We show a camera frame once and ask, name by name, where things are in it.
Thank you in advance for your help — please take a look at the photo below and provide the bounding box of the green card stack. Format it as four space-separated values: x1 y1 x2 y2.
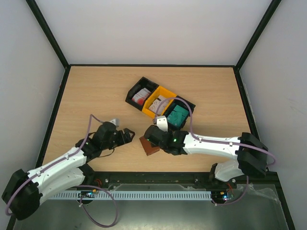
167 105 189 127

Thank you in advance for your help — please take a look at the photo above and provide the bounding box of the black plastic bin left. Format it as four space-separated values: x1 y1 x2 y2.
125 77 159 111

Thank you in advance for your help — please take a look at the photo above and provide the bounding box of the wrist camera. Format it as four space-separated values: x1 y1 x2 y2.
153 115 168 132
109 118 120 127

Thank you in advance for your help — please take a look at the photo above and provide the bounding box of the black metal frame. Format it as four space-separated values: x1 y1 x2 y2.
6 0 295 230

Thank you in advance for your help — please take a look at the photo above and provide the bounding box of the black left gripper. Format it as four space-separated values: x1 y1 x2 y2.
102 128 135 150

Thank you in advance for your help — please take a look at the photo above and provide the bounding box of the black plastic bin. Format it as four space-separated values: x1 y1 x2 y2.
162 96 196 131
125 77 159 111

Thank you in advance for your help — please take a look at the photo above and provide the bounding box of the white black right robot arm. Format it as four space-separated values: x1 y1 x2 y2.
144 125 268 188

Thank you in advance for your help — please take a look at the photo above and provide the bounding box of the brown leather card holder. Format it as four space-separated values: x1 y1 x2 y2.
139 136 160 156

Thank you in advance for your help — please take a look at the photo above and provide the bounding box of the red white card stack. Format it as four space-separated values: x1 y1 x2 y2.
132 88 151 105

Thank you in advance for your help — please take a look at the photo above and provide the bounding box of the yellow plastic bin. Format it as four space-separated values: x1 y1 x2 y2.
142 86 177 118

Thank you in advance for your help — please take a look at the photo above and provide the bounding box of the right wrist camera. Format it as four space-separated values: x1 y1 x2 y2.
153 115 168 132

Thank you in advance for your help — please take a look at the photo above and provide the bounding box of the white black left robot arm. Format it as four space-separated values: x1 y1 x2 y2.
1 121 135 220

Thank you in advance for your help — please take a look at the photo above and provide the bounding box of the light blue cable duct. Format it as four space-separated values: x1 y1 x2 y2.
50 190 212 201

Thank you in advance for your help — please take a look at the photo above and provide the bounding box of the black plastic bin right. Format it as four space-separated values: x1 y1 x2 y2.
162 96 196 131

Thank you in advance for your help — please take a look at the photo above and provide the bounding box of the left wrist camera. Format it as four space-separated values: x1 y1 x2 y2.
109 118 120 127

